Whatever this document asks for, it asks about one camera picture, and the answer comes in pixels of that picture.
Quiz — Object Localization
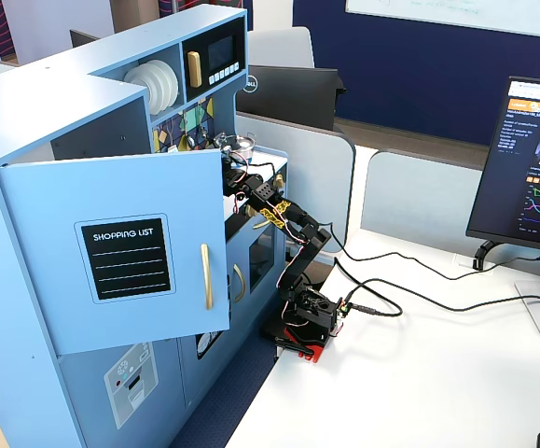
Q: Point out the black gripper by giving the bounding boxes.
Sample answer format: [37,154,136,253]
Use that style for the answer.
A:
[221,159,253,195]

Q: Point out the black red robot base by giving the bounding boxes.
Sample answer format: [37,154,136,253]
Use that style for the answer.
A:
[262,287,348,365]

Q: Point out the metal cooking pot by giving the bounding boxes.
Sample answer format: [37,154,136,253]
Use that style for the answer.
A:
[230,142,258,165]

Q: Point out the yellow patterned tape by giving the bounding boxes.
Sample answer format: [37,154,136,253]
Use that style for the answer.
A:
[258,199,293,231]

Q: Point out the colourful backsplash panel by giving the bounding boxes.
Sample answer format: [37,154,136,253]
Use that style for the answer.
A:
[151,95,216,154]

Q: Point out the grey desk divider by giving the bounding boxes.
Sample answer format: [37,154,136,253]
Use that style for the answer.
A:
[360,148,495,245]
[235,111,357,254]

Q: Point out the dark oven window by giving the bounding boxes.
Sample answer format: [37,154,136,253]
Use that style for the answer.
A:
[248,228,276,295]

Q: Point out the black Dell monitor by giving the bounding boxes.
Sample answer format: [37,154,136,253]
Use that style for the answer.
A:
[236,64,348,133]

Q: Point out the white toy plate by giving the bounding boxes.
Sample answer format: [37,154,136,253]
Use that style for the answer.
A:
[150,61,164,116]
[160,60,173,112]
[123,63,153,116]

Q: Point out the black toy microwave panel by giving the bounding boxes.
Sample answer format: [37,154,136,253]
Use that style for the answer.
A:
[181,18,245,102]

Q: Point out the black shopping list board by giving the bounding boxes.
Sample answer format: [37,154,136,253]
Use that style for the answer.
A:
[74,214,177,304]

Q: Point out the grey office chair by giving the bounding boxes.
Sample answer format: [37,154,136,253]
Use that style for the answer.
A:
[247,26,316,70]

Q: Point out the black white dishwasher sticker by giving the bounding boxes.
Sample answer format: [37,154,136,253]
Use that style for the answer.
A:
[196,330,225,361]

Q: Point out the light blue cabinet door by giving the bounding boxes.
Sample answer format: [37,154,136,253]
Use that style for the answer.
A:
[0,148,231,358]

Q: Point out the light blue toy kitchen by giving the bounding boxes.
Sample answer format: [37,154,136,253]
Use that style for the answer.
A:
[0,4,290,448]

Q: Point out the grey ice dispenser sticker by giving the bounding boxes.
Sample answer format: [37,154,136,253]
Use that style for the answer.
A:
[104,343,159,430]

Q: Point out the black computer monitor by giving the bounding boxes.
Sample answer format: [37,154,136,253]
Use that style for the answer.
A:
[464,76,540,283]

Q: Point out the white red servo wire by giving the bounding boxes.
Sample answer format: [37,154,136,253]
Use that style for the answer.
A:
[232,189,253,217]
[272,204,309,246]

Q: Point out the straight gold door handle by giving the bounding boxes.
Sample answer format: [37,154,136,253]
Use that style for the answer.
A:
[200,243,215,311]

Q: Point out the curved gold cabinet handle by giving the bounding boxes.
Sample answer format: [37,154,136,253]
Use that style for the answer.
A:
[231,263,247,304]

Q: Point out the wooden microwave handle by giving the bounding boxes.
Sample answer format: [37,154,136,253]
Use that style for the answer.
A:
[187,50,203,90]

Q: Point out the black usb cable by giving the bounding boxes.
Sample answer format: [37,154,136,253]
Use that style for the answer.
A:
[318,222,540,281]

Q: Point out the black power cable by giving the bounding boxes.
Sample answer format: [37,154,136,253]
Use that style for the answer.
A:
[333,257,540,318]

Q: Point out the white wall whiteboard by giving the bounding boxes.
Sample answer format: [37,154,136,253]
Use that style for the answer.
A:
[344,0,540,42]

